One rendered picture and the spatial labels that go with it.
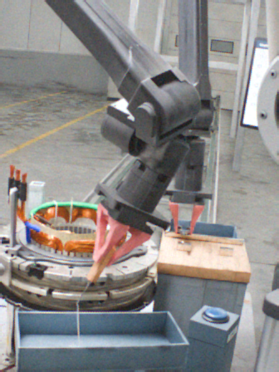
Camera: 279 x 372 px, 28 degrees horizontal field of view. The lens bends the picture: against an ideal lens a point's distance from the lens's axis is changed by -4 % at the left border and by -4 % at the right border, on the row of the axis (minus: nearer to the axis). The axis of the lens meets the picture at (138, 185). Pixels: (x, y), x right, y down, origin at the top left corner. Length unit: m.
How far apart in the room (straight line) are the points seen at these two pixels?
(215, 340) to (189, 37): 0.60
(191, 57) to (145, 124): 0.47
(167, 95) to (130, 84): 0.05
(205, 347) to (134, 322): 0.15
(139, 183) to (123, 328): 0.27
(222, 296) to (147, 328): 0.27
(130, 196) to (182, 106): 0.14
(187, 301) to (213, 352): 0.20
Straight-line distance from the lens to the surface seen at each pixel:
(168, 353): 0.83
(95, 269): 0.80
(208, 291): 1.14
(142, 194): 0.75
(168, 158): 0.75
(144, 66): 0.72
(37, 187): 1.13
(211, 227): 1.41
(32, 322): 0.88
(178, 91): 0.72
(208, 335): 0.97
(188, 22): 1.17
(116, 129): 0.79
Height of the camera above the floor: 1.47
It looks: 14 degrees down
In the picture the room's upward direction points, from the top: 6 degrees clockwise
